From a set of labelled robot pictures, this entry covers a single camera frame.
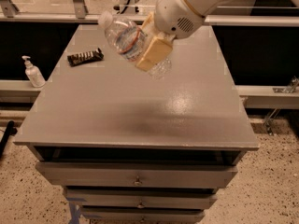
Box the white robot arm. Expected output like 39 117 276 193
135 0 234 72

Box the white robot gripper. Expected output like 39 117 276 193
135 0 205 72

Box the grey drawer cabinet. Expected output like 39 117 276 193
13 23 261 224

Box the metal bracket at right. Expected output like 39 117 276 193
263 77 299 135

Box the middle grey drawer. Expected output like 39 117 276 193
64 189 217 209

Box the black object at left edge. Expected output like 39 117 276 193
0 120 17 158

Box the top grey drawer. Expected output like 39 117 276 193
36 162 237 189

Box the dark striped snack bar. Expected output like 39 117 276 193
67 49 104 67

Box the grey drawer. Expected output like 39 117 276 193
80 207 205 223
64 189 217 209
36 162 237 189

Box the clear plastic water bottle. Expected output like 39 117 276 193
98 11 174 79

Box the white pump sanitizer bottle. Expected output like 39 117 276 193
21 55 46 88

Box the bottom grey drawer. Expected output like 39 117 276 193
80 207 205 223

